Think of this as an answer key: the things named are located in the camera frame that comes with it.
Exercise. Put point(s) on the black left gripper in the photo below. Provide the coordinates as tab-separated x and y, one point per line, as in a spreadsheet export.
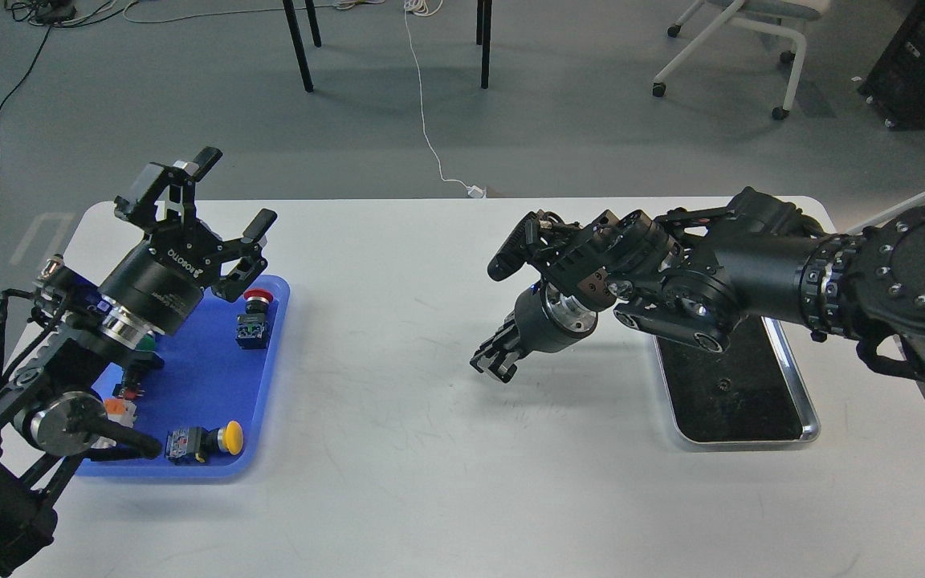
161	280

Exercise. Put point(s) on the green push button switch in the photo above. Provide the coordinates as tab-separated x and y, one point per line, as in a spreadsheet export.
145	341

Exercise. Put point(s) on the silver metal tray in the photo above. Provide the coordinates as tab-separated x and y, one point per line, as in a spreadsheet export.
768	404

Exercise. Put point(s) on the black push button part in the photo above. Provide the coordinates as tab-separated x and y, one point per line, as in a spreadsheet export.
132	377

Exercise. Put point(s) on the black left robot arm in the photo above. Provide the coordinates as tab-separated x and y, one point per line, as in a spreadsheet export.
50	418

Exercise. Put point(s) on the orange grey push button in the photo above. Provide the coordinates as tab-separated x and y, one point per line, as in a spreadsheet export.
121	411

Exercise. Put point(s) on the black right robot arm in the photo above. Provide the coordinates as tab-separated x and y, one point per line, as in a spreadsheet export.
693	276

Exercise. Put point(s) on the red push button switch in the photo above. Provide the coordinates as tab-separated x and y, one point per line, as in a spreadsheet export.
253	329

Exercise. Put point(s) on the blue plastic tray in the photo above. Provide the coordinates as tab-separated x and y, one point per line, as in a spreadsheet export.
207	380

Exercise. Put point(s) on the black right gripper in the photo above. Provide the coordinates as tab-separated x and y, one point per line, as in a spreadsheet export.
544	320

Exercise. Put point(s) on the yellow push button switch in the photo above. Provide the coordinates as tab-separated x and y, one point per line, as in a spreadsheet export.
195	444

